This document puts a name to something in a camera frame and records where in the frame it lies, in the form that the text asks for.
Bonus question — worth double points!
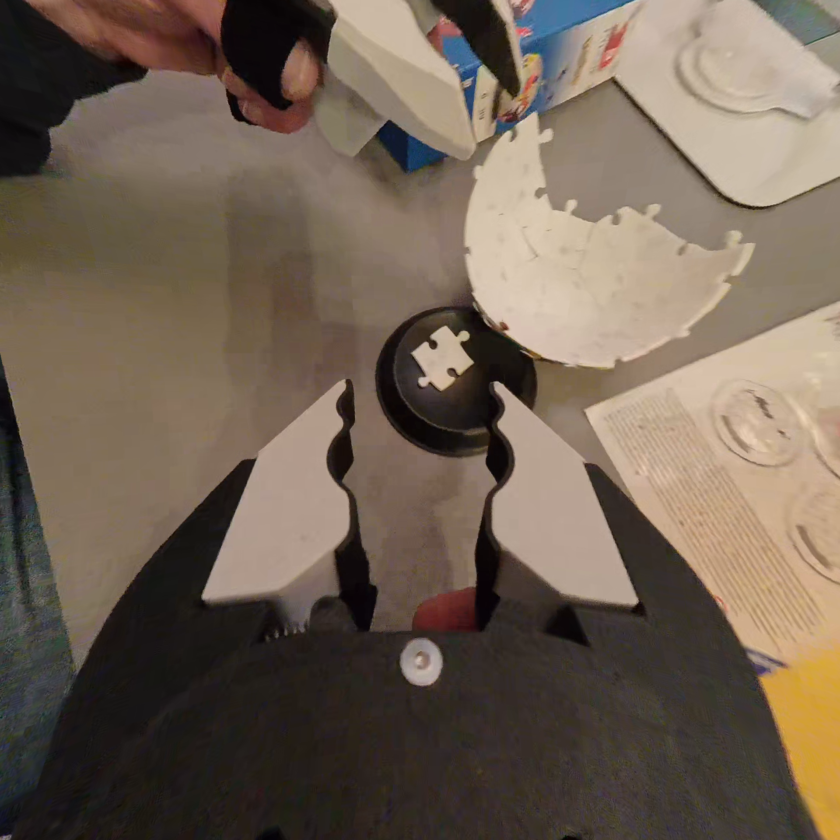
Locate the person's left forearm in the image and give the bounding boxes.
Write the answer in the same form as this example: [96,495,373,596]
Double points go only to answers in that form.
[0,0,148,178]

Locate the small puzzle piece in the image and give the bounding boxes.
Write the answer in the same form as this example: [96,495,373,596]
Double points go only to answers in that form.
[410,326,473,391]

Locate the person's left hand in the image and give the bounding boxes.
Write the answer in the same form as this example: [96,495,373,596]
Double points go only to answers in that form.
[26,0,326,135]

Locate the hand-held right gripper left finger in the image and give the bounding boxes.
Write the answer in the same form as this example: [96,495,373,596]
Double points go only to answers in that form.
[202,379,379,632]

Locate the black round ball stand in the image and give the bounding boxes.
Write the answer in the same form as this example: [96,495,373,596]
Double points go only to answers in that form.
[375,307,538,458]

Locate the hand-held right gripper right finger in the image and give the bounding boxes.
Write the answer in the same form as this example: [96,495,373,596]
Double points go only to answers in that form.
[476,382,641,632]

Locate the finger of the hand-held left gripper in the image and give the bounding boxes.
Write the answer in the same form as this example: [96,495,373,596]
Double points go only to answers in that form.
[430,0,527,102]
[314,0,478,161]

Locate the person's right hand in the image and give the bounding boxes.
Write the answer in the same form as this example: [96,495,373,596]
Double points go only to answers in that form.
[413,586,479,631]

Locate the person's blue jeans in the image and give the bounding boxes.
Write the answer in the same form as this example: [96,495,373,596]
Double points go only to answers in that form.
[0,357,74,811]

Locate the yellow plastic bin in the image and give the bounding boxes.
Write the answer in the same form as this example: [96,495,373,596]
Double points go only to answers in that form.
[758,646,840,840]

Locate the colourful puzzle ball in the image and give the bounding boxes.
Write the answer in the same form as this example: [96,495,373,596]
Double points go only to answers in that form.
[462,112,756,370]

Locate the blue puzzle box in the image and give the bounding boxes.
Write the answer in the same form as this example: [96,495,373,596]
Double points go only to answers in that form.
[377,0,643,173]

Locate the white instruction leaflet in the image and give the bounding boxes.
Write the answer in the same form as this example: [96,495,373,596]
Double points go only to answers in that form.
[584,302,840,686]

